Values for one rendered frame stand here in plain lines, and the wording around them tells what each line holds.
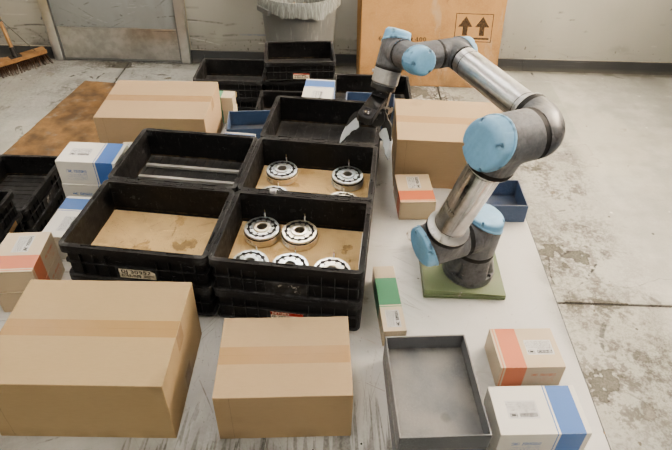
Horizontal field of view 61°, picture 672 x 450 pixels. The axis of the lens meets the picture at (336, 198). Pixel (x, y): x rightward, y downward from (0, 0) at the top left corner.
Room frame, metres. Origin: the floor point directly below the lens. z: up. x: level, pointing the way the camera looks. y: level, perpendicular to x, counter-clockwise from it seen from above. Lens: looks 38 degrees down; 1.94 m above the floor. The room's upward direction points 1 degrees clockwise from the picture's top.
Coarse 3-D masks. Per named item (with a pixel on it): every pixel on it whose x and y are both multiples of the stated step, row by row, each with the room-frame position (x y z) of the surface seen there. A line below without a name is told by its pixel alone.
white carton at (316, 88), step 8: (312, 80) 2.17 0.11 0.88; (320, 80) 2.17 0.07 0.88; (328, 80) 2.17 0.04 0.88; (304, 88) 2.10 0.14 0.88; (312, 88) 2.10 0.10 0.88; (320, 88) 2.10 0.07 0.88; (328, 88) 2.10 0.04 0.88; (304, 96) 2.03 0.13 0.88; (312, 96) 2.03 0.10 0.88; (320, 96) 2.03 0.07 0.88; (328, 96) 2.03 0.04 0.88
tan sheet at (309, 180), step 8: (264, 168) 1.60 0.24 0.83; (264, 176) 1.56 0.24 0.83; (304, 176) 1.56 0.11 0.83; (312, 176) 1.56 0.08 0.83; (320, 176) 1.56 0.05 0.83; (328, 176) 1.56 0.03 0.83; (368, 176) 1.57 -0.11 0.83; (264, 184) 1.51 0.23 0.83; (272, 184) 1.51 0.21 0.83; (296, 184) 1.51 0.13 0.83; (304, 184) 1.51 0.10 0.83; (312, 184) 1.52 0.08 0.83; (320, 184) 1.52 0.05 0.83; (328, 184) 1.52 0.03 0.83; (368, 184) 1.52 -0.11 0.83; (312, 192) 1.47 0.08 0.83; (320, 192) 1.47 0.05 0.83; (328, 192) 1.47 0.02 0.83; (352, 192) 1.48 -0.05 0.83; (360, 192) 1.48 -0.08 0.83
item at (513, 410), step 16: (496, 400) 0.76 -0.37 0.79; (512, 400) 0.76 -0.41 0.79; (528, 400) 0.76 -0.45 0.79; (544, 400) 0.76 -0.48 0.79; (560, 400) 0.76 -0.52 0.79; (576, 400) 0.76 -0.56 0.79; (496, 416) 0.72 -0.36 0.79; (512, 416) 0.72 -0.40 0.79; (528, 416) 0.72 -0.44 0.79; (544, 416) 0.72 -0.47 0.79; (560, 416) 0.72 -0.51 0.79; (576, 416) 0.72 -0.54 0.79; (496, 432) 0.69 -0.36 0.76; (512, 432) 0.68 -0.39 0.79; (528, 432) 0.68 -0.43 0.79; (544, 432) 0.68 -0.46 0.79; (560, 432) 0.68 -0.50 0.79; (576, 432) 0.68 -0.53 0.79; (496, 448) 0.67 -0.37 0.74; (512, 448) 0.67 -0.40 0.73; (528, 448) 0.68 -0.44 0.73; (544, 448) 0.68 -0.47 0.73; (560, 448) 0.68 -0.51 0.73; (576, 448) 0.68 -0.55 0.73
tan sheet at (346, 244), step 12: (240, 228) 1.29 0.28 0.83; (324, 228) 1.30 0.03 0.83; (240, 240) 1.24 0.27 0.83; (324, 240) 1.24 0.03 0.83; (336, 240) 1.24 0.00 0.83; (348, 240) 1.24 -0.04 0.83; (360, 240) 1.25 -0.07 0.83; (264, 252) 1.19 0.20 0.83; (276, 252) 1.19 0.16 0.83; (288, 252) 1.19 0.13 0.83; (300, 252) 1.19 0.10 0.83; (312, 252) 1.19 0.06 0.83; (324, 252) 1.19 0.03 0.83; (336, 252) 1.19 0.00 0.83; (348, 252) 1.19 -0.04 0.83; (312, 264) 1.14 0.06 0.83; (348, 264) 1.15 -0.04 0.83
